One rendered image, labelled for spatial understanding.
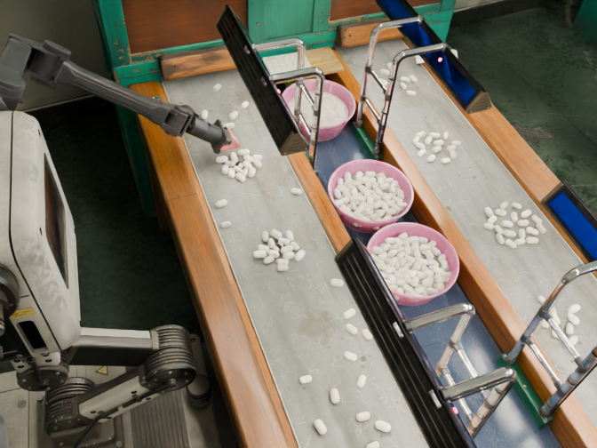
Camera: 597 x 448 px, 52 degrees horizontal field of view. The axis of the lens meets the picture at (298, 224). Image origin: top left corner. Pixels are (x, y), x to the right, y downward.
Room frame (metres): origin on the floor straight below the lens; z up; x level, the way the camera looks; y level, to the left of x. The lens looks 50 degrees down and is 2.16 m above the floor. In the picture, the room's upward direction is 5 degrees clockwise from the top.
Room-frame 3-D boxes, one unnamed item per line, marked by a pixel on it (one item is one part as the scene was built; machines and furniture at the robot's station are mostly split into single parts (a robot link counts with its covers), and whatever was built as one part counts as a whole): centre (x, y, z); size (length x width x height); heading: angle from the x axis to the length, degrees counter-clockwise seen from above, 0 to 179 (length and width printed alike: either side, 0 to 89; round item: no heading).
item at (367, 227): (1.32, -0.22, 0.72); 0.27 x 0.27 x 0.10
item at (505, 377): (0.59, -0.33, 0.90); 0.20 x 0.19 x 0.45; 24
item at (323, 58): (1.92, 0.06, 0.77); 0.33 x 0.15 x 0.01; 114
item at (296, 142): (1.45, 0.15, 1.08); 0.62 x 0.08 x 0.07; 24
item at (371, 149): (1.64, -0.29, 0.90); 0.20 x 0.19 x 0.45; 24
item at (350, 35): (2.11, -0.23, 0.83); 0.30 x 0.06 x 0.07; 114
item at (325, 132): (1.72, -0.03, 0.72); 0.27 x 0.27 x 0.10
